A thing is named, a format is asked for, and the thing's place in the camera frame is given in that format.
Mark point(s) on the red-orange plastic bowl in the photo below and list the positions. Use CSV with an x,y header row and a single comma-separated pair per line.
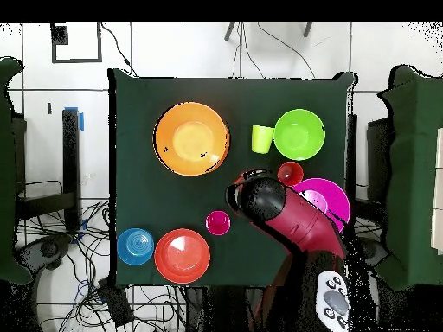
x,y
181,256

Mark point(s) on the green plastic bowl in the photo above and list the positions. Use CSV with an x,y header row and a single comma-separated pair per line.
x,y
299,134

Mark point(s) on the grey tripod leg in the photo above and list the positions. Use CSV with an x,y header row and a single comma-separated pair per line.
x,y
229,31
307,29

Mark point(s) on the green plastic cup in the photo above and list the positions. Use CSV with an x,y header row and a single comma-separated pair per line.
x,y
262,138

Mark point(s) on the orange plastic bowl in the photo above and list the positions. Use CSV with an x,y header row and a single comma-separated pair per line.
x,y
173,121

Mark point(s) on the small black floor object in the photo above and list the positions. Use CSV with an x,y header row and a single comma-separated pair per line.
x,y
50,108

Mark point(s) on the dark green table cloth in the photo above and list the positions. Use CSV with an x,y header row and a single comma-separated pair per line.
x,y
145,200

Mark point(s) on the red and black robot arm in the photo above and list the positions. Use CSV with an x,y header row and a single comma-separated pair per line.
x,y
297,224

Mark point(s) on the black metal stand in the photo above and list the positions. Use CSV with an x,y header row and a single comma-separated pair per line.
x,y
71,155

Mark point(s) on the blue plastic bowl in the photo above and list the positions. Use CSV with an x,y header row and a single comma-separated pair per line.
x,y
135,246

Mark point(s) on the red plastic cup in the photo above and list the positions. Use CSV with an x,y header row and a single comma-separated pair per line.
x,y
294,169

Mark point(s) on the pink plastic bowl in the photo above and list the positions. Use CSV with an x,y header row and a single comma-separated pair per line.
x,y
337,197

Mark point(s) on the black square floor frame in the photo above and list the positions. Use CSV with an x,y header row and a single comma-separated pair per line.
x,y
76,61

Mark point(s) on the blue tape strip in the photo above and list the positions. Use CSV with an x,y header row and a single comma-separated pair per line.
x,y
81,122

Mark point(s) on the green covered side table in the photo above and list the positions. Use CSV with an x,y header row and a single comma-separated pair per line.
x,y
412,173
7,155

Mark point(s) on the magenta plastic cup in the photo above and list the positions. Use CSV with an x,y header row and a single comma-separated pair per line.
x,y
218,224

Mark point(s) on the black floor box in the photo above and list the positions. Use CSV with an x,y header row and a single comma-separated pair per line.
x,y
116,302

